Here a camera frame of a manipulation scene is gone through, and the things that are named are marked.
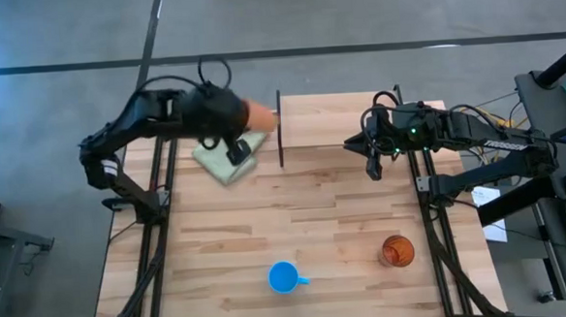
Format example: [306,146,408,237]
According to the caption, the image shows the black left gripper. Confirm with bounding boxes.
[180,79,253,146]

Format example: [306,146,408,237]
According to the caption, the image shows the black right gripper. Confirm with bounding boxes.
[341,102,409,159]

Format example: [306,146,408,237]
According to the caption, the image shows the plain orange cup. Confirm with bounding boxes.
[243,98,282,134]

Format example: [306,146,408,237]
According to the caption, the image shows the orange textured glass tumbler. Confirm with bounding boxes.
[377,233,417,269]

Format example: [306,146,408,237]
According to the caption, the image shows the blue mug with handle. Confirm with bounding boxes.
[267,259,312,296]

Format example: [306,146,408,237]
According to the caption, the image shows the folded green cloth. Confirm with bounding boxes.
[191,129,271,188]

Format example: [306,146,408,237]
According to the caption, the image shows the white paper sheet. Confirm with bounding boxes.
[470,184,510,245]

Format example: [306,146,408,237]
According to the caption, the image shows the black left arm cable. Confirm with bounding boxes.
[133,54,235,97]

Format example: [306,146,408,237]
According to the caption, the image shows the black table frame rail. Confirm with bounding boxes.
[405,144,509,317]
[81,134,188,317]

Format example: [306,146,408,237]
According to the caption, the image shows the yellow cable bundle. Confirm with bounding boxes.
[457,103,523,166]

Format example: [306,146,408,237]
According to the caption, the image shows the black diagonal post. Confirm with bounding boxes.
[532,37,566,90]

